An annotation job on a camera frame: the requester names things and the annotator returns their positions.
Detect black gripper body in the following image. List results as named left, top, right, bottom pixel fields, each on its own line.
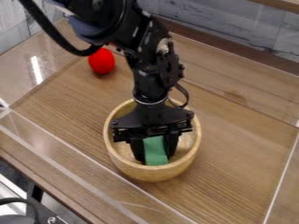
left=110, top=100, right=193, bottom=143

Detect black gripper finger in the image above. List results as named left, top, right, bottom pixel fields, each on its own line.
left=162, top=134, right=178, bottom=158
left=129, top=139, right=145, bottom=164

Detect green rectangular block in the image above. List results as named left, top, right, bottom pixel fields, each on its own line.
left=142, top=136, right=168, bottom=166

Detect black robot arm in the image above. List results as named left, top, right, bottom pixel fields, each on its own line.
left=50, top=0, right=193, bottom=165

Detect brown wooden bowl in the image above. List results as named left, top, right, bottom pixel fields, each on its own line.
left=102, top=100, right=201, bottom=183

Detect red plush strawberry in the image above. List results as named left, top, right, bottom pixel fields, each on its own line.
left=88, top=48, right=116, bottom=74

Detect black table leg frame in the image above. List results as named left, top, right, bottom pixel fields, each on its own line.
left=26, top=182, right=70, bottom=224

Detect black cable lower left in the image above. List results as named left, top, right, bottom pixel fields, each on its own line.
left=0, top=197, right=40, bottom=224

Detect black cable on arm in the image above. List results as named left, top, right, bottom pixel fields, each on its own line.
left=17, top=0, right=190, bottom=110

